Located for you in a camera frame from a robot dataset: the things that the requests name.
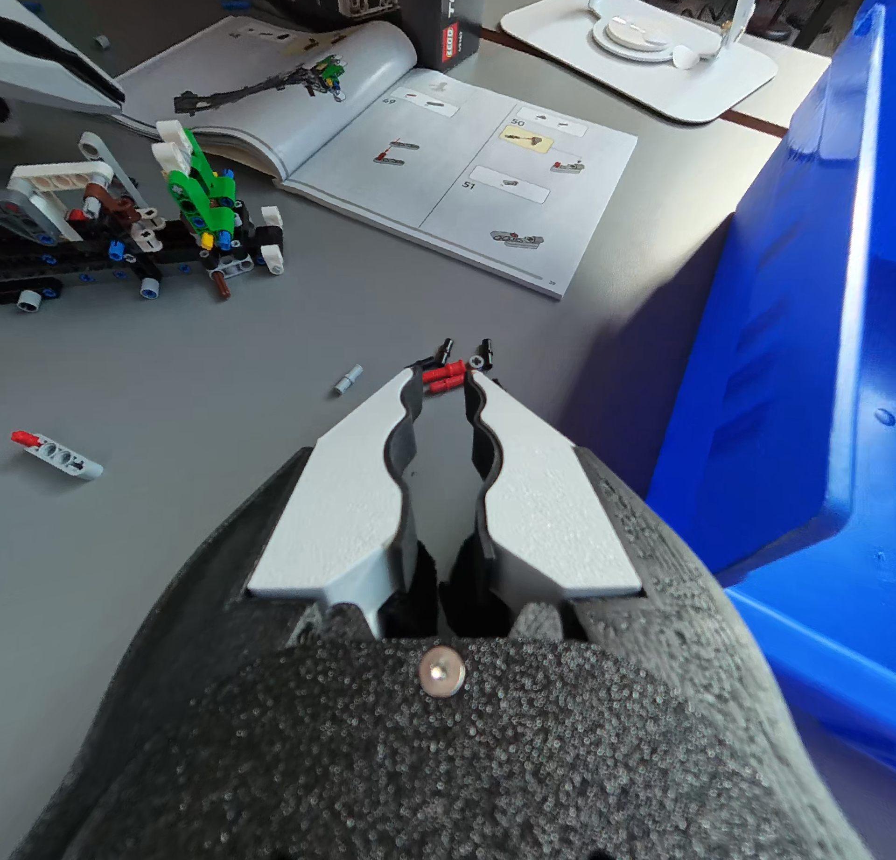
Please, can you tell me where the black lego box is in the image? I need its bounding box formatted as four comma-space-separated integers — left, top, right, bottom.
150, 0, 489, 71

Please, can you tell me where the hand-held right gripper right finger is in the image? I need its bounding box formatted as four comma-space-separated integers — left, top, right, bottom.
463, 369, 644, 602

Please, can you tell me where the open lego instruction booklet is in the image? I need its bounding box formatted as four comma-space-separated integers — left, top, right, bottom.
112, 16, 639, 302

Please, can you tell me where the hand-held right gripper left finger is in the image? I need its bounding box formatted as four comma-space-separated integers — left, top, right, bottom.
246, 364, 429, 640

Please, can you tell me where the partly built lego model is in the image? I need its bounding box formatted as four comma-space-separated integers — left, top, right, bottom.
0, 121, 287, 313

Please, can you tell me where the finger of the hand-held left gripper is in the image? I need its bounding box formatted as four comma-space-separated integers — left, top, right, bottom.
0, 0, 121, 91
0, 30, 126, 115

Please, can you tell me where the grey lego beam with red pin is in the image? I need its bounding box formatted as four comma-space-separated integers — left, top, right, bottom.
11, 429, 105, 482

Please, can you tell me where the white stand base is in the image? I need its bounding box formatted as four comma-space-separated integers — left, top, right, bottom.
500, 0, 779, 122

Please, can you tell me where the large blue plastic bin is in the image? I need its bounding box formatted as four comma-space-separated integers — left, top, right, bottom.
644, 0, 896, 575

